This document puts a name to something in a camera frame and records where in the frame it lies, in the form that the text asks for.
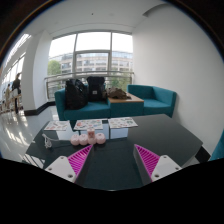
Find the right printed leaflet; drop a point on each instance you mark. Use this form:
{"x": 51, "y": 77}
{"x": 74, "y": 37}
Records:
{"x": 123, "y": 122}

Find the black backpack left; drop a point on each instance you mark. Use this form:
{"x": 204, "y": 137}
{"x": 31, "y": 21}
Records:
{"x": 75, "y": 94}

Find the teal sofa left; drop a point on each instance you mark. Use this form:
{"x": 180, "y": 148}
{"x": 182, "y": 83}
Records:
{"x": 93, "y": 110}

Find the brown bag on table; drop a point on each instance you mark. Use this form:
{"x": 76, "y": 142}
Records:
{"x": 117, "y": 93}

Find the teal armchair right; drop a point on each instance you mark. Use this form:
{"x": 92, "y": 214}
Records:
{"x": 156, "y": 100}

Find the teal chair edge right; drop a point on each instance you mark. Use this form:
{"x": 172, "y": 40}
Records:
{"x": 218, "y": 152}

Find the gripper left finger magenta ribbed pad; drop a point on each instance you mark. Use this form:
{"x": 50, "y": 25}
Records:
{"x": 69, "y": 168}

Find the left printed leaflet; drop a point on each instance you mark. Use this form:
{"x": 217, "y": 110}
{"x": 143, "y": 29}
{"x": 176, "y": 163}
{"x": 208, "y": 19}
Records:
{"x": 56, "y": 126}

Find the middle printed leaflet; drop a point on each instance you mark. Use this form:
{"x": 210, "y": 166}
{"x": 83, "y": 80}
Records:
{"x": 86, "y": 124}

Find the printed leaflet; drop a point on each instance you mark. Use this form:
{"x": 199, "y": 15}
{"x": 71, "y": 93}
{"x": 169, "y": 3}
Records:
{"x": 56, "y": 126}
{"x": 123, "y": 122}
{"x": 86, "y": 124}

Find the person standing far left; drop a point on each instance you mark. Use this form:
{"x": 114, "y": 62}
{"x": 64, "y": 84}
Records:
{"x": 16, "y": 89}

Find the black backpack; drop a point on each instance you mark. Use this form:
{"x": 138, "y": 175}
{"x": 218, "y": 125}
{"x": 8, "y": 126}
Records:
{"x": 95, "y": 88}
{"x": 75, "y": 94}

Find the metal window railing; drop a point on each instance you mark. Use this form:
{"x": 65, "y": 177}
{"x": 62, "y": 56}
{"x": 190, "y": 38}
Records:
{"x": 119, "y": 79}

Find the black backpack right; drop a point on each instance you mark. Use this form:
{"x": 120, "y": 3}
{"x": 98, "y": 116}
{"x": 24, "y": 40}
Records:
{"x": 95, "y": 88}

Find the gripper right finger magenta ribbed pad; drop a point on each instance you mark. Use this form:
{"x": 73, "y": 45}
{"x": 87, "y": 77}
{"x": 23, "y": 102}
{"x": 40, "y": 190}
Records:
{"x": 151, "y": 166}

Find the pink white charger plug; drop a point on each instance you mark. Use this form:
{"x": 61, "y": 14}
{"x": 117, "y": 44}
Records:
{"x": 91, "y": 134}

